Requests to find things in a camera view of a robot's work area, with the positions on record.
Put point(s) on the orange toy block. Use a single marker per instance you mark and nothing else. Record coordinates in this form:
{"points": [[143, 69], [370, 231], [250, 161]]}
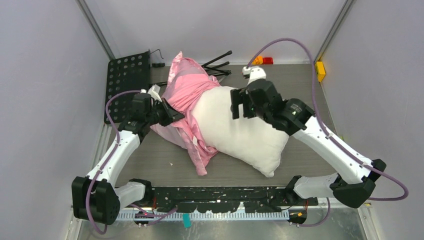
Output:
{"points": [[258, 60]]}

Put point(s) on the red toy block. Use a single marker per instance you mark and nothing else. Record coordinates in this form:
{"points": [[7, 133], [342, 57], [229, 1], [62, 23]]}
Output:
{"points": [[267, 61]]}

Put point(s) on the aluminium slotted rail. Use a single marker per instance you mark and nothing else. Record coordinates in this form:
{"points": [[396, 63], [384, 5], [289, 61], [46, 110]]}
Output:
{"points": [[290, 214]]}

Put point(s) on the black folded tripod stand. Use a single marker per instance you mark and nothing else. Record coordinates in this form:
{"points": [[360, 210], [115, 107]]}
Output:
{"points": [[211, 68]]}

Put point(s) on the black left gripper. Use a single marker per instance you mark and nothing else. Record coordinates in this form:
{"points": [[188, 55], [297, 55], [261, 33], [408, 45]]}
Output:
{"points": [[174, 115]]}

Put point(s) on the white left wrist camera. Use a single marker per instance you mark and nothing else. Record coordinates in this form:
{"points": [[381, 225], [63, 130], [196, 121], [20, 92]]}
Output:
{"points": [[153, 91]]}

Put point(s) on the white pillow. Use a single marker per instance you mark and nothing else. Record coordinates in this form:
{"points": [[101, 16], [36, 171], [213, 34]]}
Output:
{"points": [[250, 140]]}

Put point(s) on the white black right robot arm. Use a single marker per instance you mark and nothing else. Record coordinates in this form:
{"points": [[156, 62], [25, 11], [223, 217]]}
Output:
{"points": [[352, 184]]}

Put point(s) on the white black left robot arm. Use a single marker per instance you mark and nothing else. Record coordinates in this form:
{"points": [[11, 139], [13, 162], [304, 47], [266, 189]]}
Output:
{"points": [[95, 197]]}

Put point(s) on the yellow toy block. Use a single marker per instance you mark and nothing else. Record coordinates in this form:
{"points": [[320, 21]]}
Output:
{"points": [[320, 71]]}

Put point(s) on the black perforated music stand tray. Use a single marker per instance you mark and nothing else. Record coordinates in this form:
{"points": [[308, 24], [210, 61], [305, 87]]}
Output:
{"points": [[127, 73]]}

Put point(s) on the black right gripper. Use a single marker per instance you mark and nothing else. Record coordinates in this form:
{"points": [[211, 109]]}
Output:
{"points": [[238, 96]]}

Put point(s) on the pink pillowcase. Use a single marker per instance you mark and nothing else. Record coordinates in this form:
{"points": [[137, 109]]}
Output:
{"points": [[186, 83]]}

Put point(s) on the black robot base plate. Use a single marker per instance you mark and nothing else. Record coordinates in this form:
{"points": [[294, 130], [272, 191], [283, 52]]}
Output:
{"points": [[254, 199]]}

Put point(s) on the teal tape piece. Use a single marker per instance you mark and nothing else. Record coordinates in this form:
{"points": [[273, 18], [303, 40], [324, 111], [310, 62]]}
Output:
{"points": [[186, 220]]}

